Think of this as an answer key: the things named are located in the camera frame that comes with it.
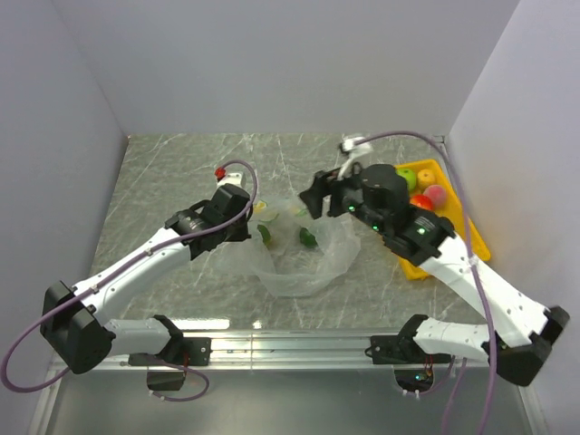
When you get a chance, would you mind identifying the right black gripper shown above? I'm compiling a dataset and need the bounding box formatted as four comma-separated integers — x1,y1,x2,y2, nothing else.
299,157,389,234

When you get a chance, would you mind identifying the dark green vegetable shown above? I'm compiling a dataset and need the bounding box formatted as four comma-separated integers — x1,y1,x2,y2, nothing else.
298,227,317,248

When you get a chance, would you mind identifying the clear plastic bag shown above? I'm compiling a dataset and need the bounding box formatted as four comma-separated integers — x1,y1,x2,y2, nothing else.
217,197,361,297

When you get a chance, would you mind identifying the red fruit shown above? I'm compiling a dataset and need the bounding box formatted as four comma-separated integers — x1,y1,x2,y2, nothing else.
410,194,434,211

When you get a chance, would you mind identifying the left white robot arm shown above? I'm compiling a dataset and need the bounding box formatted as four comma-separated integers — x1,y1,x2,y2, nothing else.
40,183,252,374

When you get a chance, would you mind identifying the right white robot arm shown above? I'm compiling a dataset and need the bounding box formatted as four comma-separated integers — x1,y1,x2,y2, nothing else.
299,164,570,386

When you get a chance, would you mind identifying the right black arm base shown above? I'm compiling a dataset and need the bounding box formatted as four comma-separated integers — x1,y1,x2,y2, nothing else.
369,333,454,395

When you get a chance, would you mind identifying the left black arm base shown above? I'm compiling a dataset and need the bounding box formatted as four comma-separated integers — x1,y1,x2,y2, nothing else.
128,337,212,401

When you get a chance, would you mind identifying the small orange fruit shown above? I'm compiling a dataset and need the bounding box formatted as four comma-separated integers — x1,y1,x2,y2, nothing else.
417,169,438,191

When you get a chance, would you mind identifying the green apple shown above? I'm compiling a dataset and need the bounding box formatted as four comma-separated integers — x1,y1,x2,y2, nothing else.
396,168,417,192

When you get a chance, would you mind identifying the pink peach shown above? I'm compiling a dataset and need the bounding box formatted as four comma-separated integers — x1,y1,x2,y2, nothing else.
423,184,448,209

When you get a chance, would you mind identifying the yellow plastic tray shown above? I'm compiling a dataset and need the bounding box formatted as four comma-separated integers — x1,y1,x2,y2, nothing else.
394,159,491,281

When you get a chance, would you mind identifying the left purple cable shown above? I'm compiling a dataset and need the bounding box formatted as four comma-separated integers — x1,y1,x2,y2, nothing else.
0,159,260,402

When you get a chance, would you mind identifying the purple cable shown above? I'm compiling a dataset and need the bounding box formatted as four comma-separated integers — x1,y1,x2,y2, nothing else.
0,159,260,402
355,130,499,435

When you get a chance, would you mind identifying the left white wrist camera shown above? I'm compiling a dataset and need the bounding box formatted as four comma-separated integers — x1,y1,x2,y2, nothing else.
214,168,246,189

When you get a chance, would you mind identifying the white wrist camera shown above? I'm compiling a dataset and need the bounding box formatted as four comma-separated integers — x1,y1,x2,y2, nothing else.
214,168,246,189
337,136,373,180

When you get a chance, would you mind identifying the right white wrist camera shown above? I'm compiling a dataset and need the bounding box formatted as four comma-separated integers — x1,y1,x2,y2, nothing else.
337,136,373,180

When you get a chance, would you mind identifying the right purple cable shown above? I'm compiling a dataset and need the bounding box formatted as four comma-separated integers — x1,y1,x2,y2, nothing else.
355,130,499,435

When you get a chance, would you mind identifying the aluminium rail frame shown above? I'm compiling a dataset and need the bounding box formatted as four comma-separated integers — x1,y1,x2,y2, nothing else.
26,135,552,435

